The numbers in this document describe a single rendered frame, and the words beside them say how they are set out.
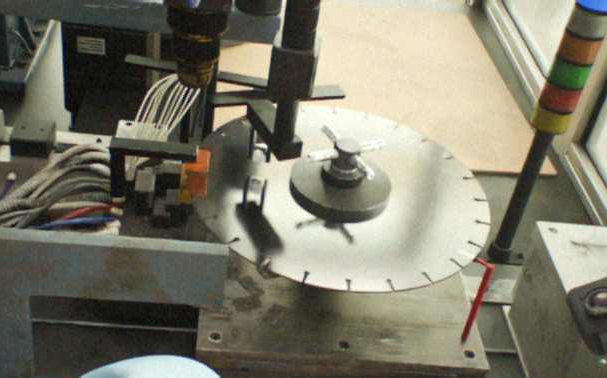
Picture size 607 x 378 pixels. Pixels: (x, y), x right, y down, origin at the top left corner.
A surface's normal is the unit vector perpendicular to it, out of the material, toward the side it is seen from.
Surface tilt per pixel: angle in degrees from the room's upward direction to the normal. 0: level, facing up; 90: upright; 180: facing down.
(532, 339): 90
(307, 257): 0
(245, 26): 90
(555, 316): 90
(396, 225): 0
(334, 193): 6
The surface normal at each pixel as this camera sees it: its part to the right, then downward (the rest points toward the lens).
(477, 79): 0.14, -0.79
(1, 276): 0.04, 0.61
